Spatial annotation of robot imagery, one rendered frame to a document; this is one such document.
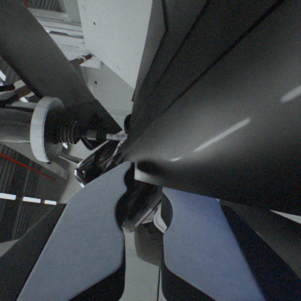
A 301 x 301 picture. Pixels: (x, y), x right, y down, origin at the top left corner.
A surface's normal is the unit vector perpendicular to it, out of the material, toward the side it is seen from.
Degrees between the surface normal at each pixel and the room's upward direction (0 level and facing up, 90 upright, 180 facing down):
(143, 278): 90
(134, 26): 50
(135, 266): 90
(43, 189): 90
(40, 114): 90
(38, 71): 137
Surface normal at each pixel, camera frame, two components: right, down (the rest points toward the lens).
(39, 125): 0.08, -0.04
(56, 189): 0.11, -0.27
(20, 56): 0.84, -0.47
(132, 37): -0.69, 0.62
